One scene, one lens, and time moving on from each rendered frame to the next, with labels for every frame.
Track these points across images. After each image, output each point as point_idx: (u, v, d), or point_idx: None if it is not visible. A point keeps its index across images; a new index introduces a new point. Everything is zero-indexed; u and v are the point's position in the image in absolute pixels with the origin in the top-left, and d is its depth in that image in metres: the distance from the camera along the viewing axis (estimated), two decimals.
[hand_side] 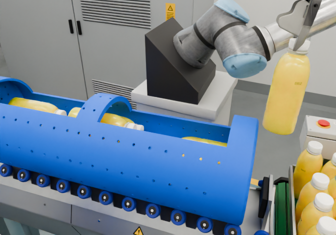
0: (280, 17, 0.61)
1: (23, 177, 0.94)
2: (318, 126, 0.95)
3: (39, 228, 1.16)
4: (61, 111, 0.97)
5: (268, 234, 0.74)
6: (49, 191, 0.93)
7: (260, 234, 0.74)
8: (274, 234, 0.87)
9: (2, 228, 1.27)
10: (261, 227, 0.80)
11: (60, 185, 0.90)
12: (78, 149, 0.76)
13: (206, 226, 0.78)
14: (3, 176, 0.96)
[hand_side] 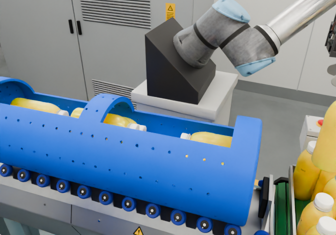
0: (331, 67, 0.63)
1: (22, 177, 0.94)
2: (318, 126, 0.95)
3: (39, 228, 1.16)
4: (63, 111, 0.97)
5: (268, 234, 0.74)
6: (49, 191, 0.93)
7: (260, 234, 0.74)
8: (274, 234, 0.87)
9: (2, 228, 1.27)
10: (261, 227, 0.80)
11: (60, 185, 0.90)
12: (81, 149, 0.76)
13: (206, 226, 0.78)
14: (1, 175, 0.96)
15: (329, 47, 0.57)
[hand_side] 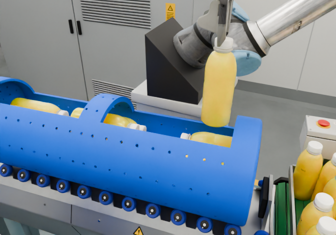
0: (206, 14, 0.64)
1: (22, 177, 0.94)
2: (318, 126, 0.95)
3: (39, 228, 1.16)
4: (63, 111, 0.97)
5: (268, 234, 0.74)
6: (49, 191, 0.93)
7: (260, 234, 0.74)
8: (274, 234, 0.87)
9: (2, 228, 1.27)
10: (261, 227, 0.80)
11: (60, 185, 0.90)
12: (81, 149, 0.76)
13: (206, 226, 0.78)
14: (1, 175, 0.96)
15: None
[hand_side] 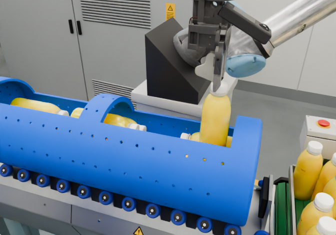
0: (203, 60, 0.69)
1: (22, 177, 0.94)
2: (318, 126, 0.95)
3: (39, 228, 1.16)
4: (63, 111, 0.97)
5: (268, 234, 0.74)
6: (49, 191, 0.93)
7: (260, 234, 0.74)
8: (274, 234, 0.87)
9: (2, 228, 1.27)
10: (261, 227, 0.80)
11: (60, 185, 0.90)
12: (81, 149, 0.76)
13: (206, 226, 0.78)
14: (1, 175, 0.96)
15: (188, 40, 0.63)
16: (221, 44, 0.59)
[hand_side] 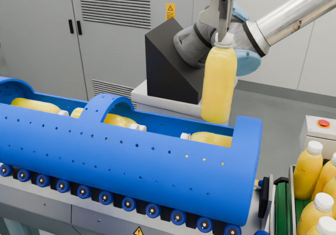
0: (207, 9, 0.63)
1: (22, 177, 0.94)
2: (318, 126, 0.95)
3: (39, 228, 1.16)
4: (63, 111, 0.97)
5: (268, 234, 0.74)
6: (49, 191, 0.93)
7: (260, 234, 0.74)
8: (274, 234, 0.87)
9: (2, 228, 1.27)
10: (261, 227, 0.80)
11: (60, 185, 0.90)
12: (81, 149, 0.76)
13: (206, 226, 0.78)
14: (1, 175, 0.96)
15: None
16: None
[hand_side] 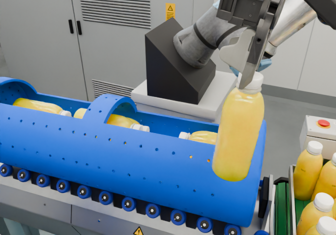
0: (233, 41, 0.49)
1: (21, 177, 0.94)
2: (318, 126, 0.95)
3: (39, 228, 1.16)
4: (65, 112, 0.96)
5: (268, 234, 0.74)
6: (49, 191, 0.93)
7: (260, 234, 0.74)
8: (274, 234, 0.87)
9: (2, 228, 1.27)
10: (261, 227, 0.80)
11: (61, 184, 0.90)
12: (84, 150, 0.76)
13: (205, 227, 0.78)
14: (0, 174, 0.97)
15: (219, 5, 0.42)
16: (270, 16, 0.38)
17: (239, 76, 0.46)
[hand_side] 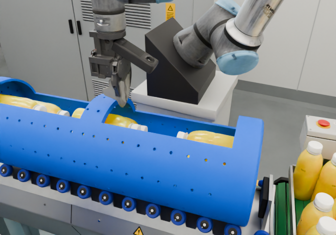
0: None
1: (22, 177, 0.94)
2: (318, 126, 0.95)
3: (39, 228, 1.16)
4: (64, 112, 0.97)
5: (268, 234, 0.74)
6: (49, 191, 0.93)
7: (260, 234, 0.74)
8: (274, 234, 0.87)
9: (2, 228, 1.27)
10: (261, 227, 0.80)
11: (60, 185, 0.90)
12: (82, 150, 0.76)
13: (205, 227, 0.78)
14: (1, 175, 0.96)
15: (92, 69, 0.75)
16: (114, 75, 0.71)
17: (38, 109, 0.90)
